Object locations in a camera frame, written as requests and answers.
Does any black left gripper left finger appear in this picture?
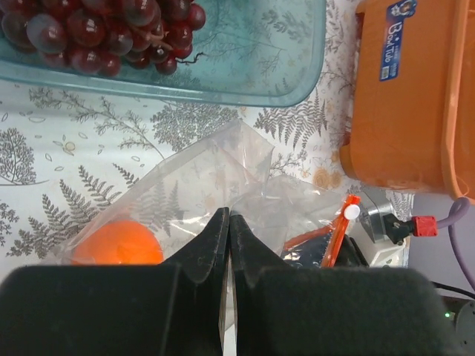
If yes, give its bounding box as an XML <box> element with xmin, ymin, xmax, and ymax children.
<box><xmin>1</xmin><ymin>208</ymin><xmax>229</xmax><ymax>355</ymax></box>

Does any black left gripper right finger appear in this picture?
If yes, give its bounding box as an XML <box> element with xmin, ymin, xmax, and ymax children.
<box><xmin>230</xmin><ymin>215</ymin><xmax>455</xmax><ymax>355</ymax></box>

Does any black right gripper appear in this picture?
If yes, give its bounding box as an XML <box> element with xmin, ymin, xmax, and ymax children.
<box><xmin>280</xmin><ymin>233</ymin><xmax>372</xmax><ymax>270</ymax></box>

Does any fake orange fruit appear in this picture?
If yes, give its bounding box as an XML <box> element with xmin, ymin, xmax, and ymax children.
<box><xmin>71</xmin><ymin>220</ymin><xmax>164</xmax><ymax>266</ymax></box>

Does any clear zip top bag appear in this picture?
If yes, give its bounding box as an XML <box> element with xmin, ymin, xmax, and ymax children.
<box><xmin>51</xmin><ymin>122</ymin><xmax>361</xmax><ymax>267</ymax></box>

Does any purple fake grape bunch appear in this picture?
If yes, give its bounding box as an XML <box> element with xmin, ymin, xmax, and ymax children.
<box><xmin>1</xmin><ymin>0</ymin><xmax>206</xmax><ymax>77</ymax></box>

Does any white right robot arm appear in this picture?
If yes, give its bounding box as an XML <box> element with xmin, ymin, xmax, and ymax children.
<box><xmin>281</xmin><ymin>231</ymin><xmax>474</xmax><ymax>355</ymax></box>

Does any orange plastic basket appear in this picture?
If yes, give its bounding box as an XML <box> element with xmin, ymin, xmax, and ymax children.
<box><xmin>340</xmin><ymin>0</ymin><xmax>474</xmax><ymax>199</ymax></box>

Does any teal transparent plastic tray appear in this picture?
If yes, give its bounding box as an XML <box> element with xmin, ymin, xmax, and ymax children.
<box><xmin>1</xmin><ymin>1</ymin><xmax>326</xmax><ymax>107</ymax></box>

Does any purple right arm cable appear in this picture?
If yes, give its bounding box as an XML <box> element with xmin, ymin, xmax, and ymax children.
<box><xmin>436</xmin><ymin>196</ymin><xmax>475</xmax><ymax>294</ymax></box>

